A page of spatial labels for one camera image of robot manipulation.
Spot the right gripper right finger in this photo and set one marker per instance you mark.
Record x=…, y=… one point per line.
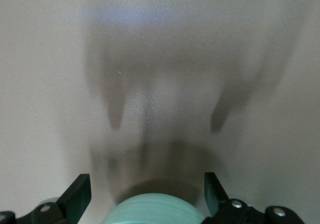
x=225, y=211

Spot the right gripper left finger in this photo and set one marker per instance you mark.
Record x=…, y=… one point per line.
x=67, y=206

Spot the sage green bowl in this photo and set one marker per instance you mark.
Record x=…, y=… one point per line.
x=155, y=211

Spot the brown table cloth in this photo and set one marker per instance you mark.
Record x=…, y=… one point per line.
x=160, y=58

